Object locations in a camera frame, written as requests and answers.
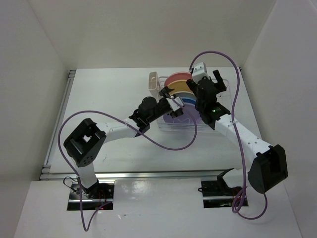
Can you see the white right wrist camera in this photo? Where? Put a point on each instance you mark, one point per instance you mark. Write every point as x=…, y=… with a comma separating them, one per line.
x=199, y=71

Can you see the aluminium frame rail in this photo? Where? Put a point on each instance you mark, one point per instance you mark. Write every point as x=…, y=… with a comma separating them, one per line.
x=101, y=93

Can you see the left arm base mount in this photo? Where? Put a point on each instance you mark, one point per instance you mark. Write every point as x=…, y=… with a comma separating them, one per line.
x=102, y=197

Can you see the blue plastic plate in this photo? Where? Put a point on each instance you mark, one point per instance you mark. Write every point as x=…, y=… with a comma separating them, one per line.
x=188, y=100

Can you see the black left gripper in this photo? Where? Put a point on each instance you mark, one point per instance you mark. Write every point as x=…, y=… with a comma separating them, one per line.
x=164, y=93

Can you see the pink plastic plate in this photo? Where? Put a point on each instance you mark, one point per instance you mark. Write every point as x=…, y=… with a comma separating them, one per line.
x=177, y=76

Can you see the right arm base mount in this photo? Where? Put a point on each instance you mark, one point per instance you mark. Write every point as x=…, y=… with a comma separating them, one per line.
x=216, y=196

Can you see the cream plastic plate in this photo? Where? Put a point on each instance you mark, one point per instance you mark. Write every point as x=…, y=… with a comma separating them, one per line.
x=185, y=94

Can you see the clear wire dish rack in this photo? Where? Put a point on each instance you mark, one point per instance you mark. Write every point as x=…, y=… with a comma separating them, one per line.
x=202, y=127

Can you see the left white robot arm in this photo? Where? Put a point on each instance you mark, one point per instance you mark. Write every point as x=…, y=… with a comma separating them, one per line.
x=85, y=142

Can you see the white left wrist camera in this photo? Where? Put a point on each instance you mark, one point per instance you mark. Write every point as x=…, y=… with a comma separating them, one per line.
x=175, y=103

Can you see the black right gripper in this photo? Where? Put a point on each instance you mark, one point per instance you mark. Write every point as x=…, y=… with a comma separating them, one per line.
x=220, y=80

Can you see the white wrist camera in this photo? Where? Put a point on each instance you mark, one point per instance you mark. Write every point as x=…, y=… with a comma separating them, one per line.
x=175, y=103
x=199, y=71

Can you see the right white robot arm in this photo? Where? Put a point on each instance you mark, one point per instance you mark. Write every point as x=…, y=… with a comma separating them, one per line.
x=268, y=163

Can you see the cream cutlery holder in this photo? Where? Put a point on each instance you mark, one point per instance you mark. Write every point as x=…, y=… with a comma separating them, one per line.
x=153, y=84

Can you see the purple plastic plate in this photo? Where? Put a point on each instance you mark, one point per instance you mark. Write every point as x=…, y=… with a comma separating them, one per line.
x=185, y=118

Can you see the yellow plastic plate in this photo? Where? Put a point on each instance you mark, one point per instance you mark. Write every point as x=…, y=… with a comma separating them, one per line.
x=178, y=86

